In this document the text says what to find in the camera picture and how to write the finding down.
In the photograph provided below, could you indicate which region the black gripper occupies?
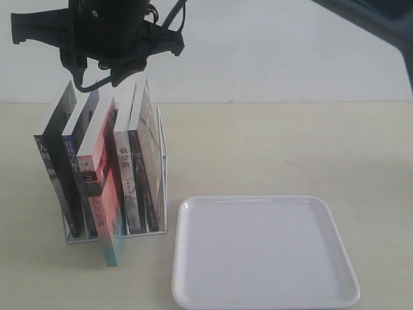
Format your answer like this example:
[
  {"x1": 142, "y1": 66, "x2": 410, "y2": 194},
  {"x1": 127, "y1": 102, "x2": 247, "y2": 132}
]
[{"x1": 10, "y1": 1, "x2": 185, "y2": 87}]

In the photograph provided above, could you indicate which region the blue cover book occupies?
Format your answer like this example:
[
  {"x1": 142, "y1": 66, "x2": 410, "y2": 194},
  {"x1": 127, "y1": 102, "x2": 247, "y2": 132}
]
[{"x1": 61, "y1": 90, "x2": 99, "y2": 238}]

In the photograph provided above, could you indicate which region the grey cover book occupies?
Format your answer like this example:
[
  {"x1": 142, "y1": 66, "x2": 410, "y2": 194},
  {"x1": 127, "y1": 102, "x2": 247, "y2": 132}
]
[{"x1": 114, "y1": 99, "x2": 141, "y2": 234}]

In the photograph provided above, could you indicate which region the red pink cover book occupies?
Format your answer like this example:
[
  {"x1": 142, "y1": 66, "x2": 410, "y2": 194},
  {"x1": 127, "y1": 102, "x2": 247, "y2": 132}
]
[{"x1": 77, "y1": 95, "x2": 124, "y2": 267}]

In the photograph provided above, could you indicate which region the black cover book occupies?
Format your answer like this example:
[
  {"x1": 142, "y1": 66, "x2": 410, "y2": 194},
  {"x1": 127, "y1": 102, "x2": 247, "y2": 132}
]
[{"x1": 34, "y1": 79, "x2": 84, "y2": 238}]

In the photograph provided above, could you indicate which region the dark brown cover book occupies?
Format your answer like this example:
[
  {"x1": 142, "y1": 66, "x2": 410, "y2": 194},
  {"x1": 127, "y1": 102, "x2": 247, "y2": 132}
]
[{"x1": 128, "y1": 77, "x2": 161, "y2": 233}]

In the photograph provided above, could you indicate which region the white plastic tray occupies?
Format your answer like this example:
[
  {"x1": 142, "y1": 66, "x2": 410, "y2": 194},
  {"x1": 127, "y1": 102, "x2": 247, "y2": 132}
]
[{"x1": 171, "y1": 195, "x2": 361, "y2": 309}]

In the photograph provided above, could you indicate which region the dark blue-grey furniture edge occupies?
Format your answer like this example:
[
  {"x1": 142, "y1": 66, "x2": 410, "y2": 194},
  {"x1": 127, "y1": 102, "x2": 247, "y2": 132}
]
[{"x1": 315, "y1": 0, "x2": 412, "y2": 87}]

